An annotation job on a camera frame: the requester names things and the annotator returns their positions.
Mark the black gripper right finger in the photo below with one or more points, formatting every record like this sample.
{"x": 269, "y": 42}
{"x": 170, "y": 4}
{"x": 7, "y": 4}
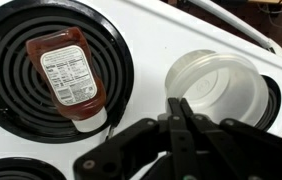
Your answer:
{"x": 241, "y": 150}

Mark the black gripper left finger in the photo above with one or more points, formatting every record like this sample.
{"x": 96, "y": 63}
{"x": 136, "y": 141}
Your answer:
{"x": 131, "y": 143}

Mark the clear plastic lunch box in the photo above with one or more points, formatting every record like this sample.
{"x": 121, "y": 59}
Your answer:
{"x": 214, "y": 83}

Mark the white electric stove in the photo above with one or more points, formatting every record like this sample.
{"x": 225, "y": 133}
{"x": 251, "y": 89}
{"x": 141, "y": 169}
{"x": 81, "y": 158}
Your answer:
{"x": 167, "y": 33}

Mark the black coil burner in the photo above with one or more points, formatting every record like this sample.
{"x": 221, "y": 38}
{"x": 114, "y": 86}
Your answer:
{"x": 1, "y": 83}
{"x": 14, "y": 170}
{"x": 272, "y": 100}

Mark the brown bottle on plate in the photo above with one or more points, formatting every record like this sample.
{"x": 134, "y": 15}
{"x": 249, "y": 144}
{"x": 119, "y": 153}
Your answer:
{"x": 69, "y": 73}

